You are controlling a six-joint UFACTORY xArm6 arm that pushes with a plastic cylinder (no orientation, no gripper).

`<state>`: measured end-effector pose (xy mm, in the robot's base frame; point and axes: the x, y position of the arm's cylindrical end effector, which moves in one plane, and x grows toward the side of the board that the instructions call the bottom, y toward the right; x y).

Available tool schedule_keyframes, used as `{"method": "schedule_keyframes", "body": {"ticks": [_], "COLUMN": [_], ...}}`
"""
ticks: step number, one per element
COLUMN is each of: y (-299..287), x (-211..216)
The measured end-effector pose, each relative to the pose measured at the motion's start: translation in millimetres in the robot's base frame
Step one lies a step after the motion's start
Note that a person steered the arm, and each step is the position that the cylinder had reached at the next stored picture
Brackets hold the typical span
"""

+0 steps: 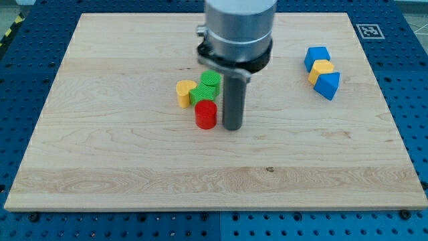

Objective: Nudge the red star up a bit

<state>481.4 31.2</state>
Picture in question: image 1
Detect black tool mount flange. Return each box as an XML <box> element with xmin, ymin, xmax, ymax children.
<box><xmin>197</xmin><ymin>40</ymin><xmax>273</xmax><ymax>83</ymax></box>

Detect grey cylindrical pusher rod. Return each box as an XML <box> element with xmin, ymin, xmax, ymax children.
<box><xmin>222</xmin><ymin>75</ymin><xmax>247</xmax><ymax>131</ymax></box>

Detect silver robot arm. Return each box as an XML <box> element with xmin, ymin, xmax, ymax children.
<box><xmin>197</xmin><ymin>0</ymin><xmax>278</xmax><ymax>131</ymax></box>

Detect green star block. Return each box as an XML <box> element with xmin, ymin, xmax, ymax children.
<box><xmin>189</xmin><ymin>84</ymin><xmax>215</xmax><ymax>105</ymax></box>

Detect green cylinder block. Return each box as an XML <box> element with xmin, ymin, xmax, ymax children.
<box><xmin>201</xmin><ymin>70</ymin><xmax>221</xmax><ymax>96</ymax></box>

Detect red cylinder block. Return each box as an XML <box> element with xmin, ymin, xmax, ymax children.
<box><xmin>194</xmin><ymin>100</ymin><xmax>217</xmax><ymax>129</ymax></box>

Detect yellow heart block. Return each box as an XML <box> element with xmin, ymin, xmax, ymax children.
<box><xmin>176</xmin><ymin>80</ymin><xmax>197</xmax><ymax>108</ymax></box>

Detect blue cube block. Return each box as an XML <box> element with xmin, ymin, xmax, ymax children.
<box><xmin>304</xmin><ymin>46</ymin><xmax>331</xmax><ymax>72</ymax></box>

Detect blue triangle block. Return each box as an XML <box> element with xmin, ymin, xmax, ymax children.
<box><xmin>314</xmin><ymin>72</ymin><xmax>340</xmax><ymax>100</ymax></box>

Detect yellow pentagon block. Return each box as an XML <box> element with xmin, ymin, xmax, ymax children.
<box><xmin>308</xmin><ymin>60</ymin><xmax>334</xmax><ymax>85</ymax></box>

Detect white fiducial marker tag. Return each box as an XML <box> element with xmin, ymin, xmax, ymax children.
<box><xmin>356</xmin><ymin>23</ymin><xmax>385</xmax><ymax>39</ymax></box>

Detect wooden board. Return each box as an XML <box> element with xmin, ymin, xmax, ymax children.
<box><xmin>5</xmin><ymin>13</ymin><xmax>427</xmax><ymax>212</ymax></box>

